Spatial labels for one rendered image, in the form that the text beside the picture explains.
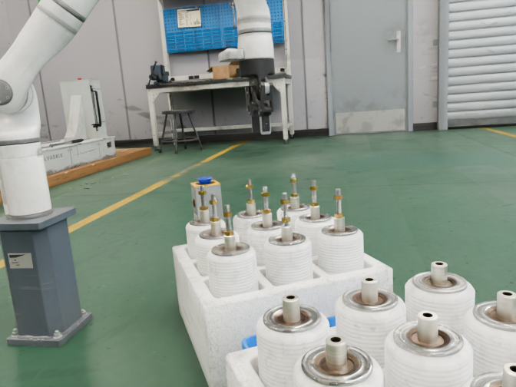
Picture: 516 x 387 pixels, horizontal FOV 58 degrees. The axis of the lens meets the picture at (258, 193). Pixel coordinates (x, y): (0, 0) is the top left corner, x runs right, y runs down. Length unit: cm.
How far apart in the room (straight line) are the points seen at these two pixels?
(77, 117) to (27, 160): 336
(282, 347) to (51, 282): 72
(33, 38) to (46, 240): 44
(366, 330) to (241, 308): 30
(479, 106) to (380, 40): 138
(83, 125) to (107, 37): 234
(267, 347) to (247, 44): 61
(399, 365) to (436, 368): 4
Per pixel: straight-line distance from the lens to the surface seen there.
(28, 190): 117
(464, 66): 597
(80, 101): 455
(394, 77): 589
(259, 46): 98
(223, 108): 607
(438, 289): 71
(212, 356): 89
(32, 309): 123
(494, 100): 606
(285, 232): 92
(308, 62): 590
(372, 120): 588
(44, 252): 117
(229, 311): 86
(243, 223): 111
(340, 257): 95
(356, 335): 65
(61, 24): 112
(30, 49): 113
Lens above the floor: 54
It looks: 12 degrees down
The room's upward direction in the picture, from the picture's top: 4 degrees counter-clockwise
